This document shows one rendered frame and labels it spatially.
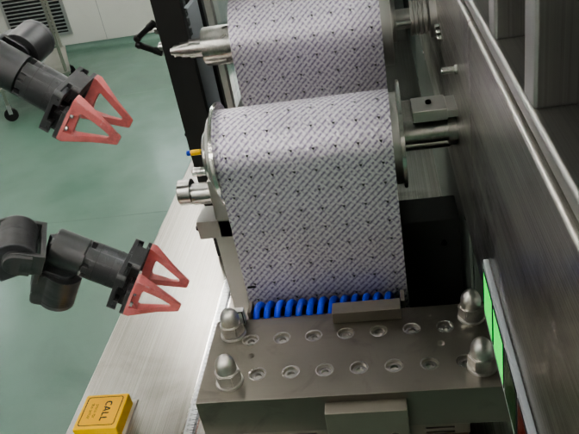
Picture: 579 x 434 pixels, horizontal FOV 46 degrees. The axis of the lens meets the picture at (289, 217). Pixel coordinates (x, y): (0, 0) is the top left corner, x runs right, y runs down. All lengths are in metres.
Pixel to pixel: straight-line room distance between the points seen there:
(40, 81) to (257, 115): 0.29
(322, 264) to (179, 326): 0.37
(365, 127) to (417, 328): 0.28
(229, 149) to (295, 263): 0.20
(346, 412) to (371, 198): 0.28
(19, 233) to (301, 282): 0.40
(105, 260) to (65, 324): 1.99
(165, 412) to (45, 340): 1.90
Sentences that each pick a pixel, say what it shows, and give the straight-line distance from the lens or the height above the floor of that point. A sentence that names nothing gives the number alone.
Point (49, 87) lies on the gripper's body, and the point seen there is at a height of 1.39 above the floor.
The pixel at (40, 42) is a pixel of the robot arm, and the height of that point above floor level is 1.43.
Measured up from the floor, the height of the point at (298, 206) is 1.19.
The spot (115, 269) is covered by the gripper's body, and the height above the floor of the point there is 1.13.
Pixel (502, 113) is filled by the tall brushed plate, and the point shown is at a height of 1.42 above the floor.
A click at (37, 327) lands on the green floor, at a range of 3.07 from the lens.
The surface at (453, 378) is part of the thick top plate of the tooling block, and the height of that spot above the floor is 1.03.
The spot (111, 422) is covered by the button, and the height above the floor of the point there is 0.92.
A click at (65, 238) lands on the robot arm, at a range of 1.04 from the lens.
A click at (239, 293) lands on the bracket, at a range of 1.14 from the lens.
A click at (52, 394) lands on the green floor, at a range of 2.70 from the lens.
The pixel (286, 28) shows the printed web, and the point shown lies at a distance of 1.10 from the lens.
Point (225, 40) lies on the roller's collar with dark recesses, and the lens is 1.16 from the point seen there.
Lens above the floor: 1.65
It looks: 30 degrees down
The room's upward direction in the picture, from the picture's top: 11 degrees counter-clockwise
